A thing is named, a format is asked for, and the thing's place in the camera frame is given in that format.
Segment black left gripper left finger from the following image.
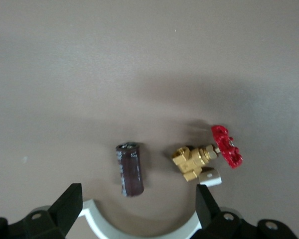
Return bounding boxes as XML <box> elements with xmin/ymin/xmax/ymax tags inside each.
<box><xmin>0</xmin><ymin>183</ymin><xmax>84</xmax><ymax>239</ymax></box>

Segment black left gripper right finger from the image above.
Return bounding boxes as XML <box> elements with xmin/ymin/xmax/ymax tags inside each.
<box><xmin>192</xmin><ymin>184</ymin><xmax>297</xmax><ymax>239</ymax></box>

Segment white semicircular pipe clamp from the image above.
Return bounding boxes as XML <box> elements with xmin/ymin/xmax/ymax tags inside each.
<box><xmin>78</xmin><ymin>168</ymin><xmax>223</xmax><ymax>239</ymax></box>

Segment brass valve red handwheel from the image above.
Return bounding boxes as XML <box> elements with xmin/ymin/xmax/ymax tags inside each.
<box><xmin>171</xmin><ymin>124</ymin><xmax>244</xmax><ymax>182</ymax></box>

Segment dark brown electrolytic capacitor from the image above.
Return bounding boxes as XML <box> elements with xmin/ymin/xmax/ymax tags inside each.
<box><xmin>115</xmin><ymin>141</ymin><xmax>145</xmax><ymax>198</ymax></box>

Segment brown table mat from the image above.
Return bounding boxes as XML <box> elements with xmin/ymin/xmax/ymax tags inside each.
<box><xmin>0</xmin><ymin>0</ymin><xmax>299</xmax><ymax>239</ymax></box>

